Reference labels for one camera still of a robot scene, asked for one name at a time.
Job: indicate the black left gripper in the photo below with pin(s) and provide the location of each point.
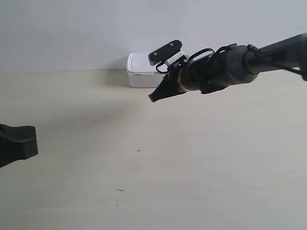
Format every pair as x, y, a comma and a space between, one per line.
17, 143

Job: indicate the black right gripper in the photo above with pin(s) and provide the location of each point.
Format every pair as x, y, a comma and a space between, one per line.
170, 86

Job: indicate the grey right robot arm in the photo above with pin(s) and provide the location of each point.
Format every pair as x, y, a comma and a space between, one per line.
211, 70

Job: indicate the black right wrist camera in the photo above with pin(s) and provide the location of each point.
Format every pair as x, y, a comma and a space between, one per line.
166, 54

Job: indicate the white lidded plastic container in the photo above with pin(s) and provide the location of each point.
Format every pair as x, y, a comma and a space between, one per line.
140, 73

